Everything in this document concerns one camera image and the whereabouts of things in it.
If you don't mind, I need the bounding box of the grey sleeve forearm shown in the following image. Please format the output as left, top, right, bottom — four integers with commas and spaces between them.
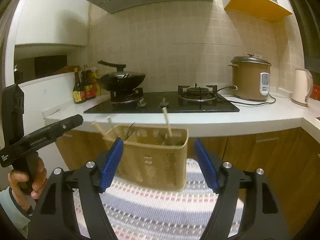
1, 186, 34, 239

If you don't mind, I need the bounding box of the person's left hand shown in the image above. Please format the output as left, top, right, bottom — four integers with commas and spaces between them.
7, 157, 48, 212

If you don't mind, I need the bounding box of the white refrigerator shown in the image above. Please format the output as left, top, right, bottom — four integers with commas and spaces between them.
17, 71, 111, 176

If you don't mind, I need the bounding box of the metal spoon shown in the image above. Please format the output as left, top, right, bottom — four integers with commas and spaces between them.
125, 123, 135, 139

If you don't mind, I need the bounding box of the tan plastic utensil basket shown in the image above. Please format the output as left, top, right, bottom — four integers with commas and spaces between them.
104, 125, 189, 191

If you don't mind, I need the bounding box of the dark soy sauce bottle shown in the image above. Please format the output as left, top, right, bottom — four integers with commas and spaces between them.
72, 67, 86, 103

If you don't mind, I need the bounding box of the red label sauce bottle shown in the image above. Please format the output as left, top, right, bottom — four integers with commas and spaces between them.
81, 64, 101, 100

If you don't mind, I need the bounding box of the black wok with lid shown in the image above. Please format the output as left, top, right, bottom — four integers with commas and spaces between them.
97, 60, 146, 91

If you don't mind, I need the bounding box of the striped woven table mat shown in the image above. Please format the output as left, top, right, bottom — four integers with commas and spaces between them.
100, 159, 218, 239

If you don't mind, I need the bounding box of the black gas stove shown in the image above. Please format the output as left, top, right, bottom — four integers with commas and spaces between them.
84, 85, 240, 114

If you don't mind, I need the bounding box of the white electric kettle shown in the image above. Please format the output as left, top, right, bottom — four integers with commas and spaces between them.
291, 68, 313, 107

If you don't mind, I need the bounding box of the brown rice cooker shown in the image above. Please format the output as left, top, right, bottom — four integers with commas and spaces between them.
229, 54, 272, 102

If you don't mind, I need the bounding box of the dark window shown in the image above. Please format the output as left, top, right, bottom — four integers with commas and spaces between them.
289, 0, 319, 75

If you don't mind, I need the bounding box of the white wall cabinet left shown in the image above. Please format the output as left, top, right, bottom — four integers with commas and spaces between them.
16, 0, 89, 46

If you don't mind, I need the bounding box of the black power cable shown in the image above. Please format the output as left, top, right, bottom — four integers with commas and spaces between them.
216, 85, 277, 107

